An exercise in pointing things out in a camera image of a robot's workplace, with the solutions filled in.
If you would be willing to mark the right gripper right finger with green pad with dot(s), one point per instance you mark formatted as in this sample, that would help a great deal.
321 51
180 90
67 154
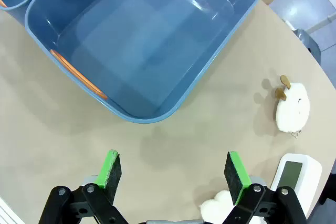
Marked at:
265 205

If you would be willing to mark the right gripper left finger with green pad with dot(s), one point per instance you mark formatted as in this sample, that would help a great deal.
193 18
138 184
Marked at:
78 205

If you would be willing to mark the white digital clock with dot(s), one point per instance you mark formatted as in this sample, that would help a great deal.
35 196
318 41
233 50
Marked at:
302 174

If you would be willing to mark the white fluffy plush toy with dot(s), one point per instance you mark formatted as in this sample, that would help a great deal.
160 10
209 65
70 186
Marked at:
216 204

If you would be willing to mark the white plush sheep brown ears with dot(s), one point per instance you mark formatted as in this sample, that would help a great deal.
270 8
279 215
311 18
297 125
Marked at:
292 108

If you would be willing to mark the large blue plastic basket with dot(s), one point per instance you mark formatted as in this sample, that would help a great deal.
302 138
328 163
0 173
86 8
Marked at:
136 51

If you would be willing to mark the white ridged device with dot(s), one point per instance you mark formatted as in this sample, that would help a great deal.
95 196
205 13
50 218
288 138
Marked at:
6 213

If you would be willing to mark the grey metal table leg base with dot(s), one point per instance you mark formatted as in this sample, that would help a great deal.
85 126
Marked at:
307 43

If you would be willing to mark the white floor pole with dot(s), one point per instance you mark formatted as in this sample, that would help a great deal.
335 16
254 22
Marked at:
321 22

